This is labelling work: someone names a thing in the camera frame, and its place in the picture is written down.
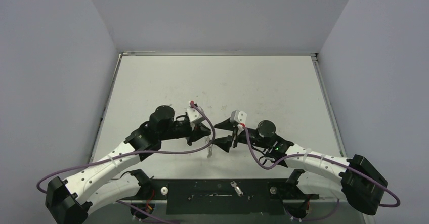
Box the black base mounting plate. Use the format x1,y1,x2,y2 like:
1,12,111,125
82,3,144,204
118,178,319,216

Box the silver carabiner keyring with rings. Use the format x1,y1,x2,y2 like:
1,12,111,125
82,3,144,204
205,136,213,159

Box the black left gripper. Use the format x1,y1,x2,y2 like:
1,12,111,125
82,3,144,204
159,120,211,146

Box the aluminium front rail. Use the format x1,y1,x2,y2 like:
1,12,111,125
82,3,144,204
69,178,372,204

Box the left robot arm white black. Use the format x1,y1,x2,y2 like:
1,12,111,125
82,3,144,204
36,101,216,223

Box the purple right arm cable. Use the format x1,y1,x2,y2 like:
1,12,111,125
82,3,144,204
242,125,401,223

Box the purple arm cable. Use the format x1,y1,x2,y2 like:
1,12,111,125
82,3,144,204
36,102,216,224
242,125,401,223

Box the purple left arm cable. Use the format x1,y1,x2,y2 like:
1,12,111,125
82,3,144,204
36,102,216,224

